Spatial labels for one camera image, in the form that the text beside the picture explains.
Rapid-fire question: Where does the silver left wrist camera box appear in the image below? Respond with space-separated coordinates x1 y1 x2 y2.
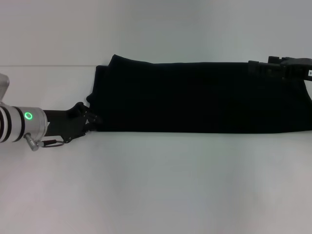
0 73 10 98

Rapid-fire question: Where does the black t-shirt with FREE print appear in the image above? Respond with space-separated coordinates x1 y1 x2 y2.
85 54 312 134

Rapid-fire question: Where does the left arm cable with connectors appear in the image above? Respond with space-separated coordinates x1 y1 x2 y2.
24 133 65 152

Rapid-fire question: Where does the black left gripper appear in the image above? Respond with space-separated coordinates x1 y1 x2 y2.
42 101 103 144

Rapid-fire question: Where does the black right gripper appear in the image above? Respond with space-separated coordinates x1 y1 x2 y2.
248 56 312 81

